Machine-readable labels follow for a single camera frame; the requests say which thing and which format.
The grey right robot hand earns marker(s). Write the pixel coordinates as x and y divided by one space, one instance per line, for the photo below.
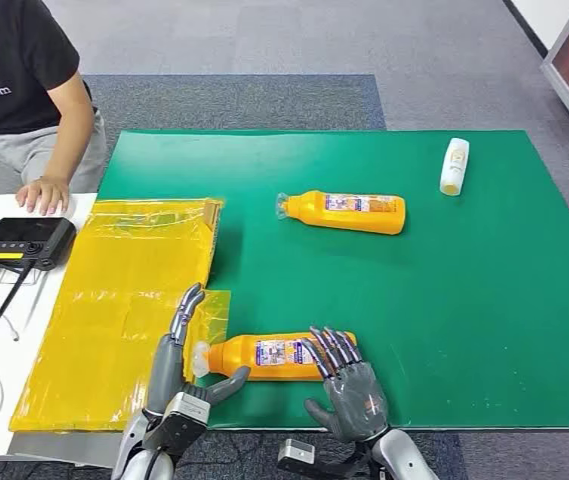
356 404

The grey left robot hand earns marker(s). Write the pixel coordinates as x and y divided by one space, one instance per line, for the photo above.
166 371

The orange bottle with clear cap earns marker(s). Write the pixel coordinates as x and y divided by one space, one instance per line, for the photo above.
349 215
236 358

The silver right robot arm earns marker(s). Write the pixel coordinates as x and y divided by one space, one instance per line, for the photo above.
404 457

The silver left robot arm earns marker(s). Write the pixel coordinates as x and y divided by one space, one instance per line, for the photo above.
131 454

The person's forearm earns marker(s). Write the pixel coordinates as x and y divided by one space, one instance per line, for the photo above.
71 126

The small white bottle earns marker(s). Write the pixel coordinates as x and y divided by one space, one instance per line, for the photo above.
454 169

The yellow plastic sheet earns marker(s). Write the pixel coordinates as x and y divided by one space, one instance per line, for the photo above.
114 298

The green table mat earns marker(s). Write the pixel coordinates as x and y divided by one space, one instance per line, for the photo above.
414 298

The black remote controller with antennas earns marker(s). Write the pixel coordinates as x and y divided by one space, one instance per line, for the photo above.
24 242

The person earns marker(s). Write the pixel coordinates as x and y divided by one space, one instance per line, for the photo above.
4 66

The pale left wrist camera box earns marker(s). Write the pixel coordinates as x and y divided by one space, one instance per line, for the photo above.
181 420

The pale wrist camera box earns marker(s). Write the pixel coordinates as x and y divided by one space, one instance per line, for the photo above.
181 420
294 457

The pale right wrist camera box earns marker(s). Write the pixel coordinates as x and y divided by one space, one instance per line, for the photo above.
294 457

